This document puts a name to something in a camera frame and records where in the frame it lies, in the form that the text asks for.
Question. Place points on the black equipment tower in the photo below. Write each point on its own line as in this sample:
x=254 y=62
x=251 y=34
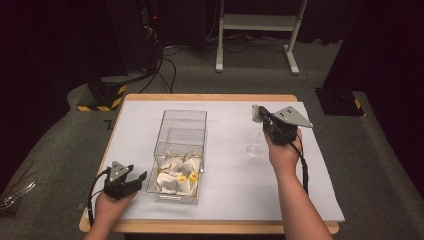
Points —
x=136 y=36

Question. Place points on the white table mat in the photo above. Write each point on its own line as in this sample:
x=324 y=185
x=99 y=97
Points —
x=233 y=193

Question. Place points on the wooden table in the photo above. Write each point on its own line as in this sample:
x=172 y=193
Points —
x=206 y=97

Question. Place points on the clear glass cup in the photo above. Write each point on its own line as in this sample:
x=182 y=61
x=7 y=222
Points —
x=252 y=145

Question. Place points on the black base with yellow mark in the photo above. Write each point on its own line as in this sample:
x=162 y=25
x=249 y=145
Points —
x=338 y=101

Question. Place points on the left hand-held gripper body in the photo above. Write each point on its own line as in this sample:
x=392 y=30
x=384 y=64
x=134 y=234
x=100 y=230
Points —
x=118 y=186

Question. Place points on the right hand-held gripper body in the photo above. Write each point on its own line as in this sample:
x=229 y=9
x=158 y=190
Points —
x=281 y=131

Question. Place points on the person's left hand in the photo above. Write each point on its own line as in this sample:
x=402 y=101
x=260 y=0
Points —
x=108 y=210

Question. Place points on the black base with hazard stripes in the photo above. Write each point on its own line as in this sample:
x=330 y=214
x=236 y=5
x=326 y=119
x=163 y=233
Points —
x=101 y=95

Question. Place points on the white pyramid tea bag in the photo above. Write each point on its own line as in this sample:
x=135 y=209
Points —
x=256 y=115

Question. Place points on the clear acrylic drawer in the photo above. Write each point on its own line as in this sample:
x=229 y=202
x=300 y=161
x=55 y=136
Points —
x=176 y=196

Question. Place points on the pile of tea bags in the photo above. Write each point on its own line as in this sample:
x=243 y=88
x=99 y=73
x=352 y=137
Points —
x=176 y=175

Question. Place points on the white metal stand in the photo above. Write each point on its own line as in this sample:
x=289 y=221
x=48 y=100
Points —
x=258 y=22

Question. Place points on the person's right hand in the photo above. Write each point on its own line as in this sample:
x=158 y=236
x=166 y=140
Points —
x=285 y=158

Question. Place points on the clear plastic bag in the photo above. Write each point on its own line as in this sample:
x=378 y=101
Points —
x=15 y=196

